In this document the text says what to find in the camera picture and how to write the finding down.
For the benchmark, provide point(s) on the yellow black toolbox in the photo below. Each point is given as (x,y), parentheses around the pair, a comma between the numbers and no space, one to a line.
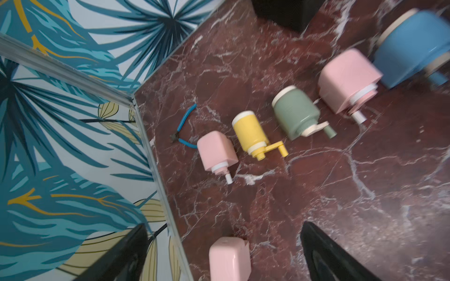
(292,14)

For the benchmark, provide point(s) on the yellow pencil sharpener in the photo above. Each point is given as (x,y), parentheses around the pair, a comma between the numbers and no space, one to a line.
(252,138)

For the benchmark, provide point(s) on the blue pencil sharpener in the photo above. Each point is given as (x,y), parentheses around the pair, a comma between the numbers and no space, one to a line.
(418,41)

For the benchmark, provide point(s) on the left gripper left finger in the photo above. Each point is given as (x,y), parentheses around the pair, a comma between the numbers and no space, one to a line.
(124,261)

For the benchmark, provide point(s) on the pink pencil sharpener front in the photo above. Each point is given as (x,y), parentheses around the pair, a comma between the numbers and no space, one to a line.
(217,154)

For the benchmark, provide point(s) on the pink pencil sharpener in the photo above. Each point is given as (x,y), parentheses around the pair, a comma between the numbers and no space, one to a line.
(229,259)
(217,154)
(347,82)

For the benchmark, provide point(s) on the green pencil sharpener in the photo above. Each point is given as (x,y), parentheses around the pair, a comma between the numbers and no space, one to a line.
(297,115)

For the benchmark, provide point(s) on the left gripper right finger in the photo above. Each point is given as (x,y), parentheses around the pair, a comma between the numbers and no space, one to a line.
(327,260)

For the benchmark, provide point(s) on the pink pencil sharpener back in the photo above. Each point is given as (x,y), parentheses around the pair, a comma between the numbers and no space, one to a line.
(347,82)

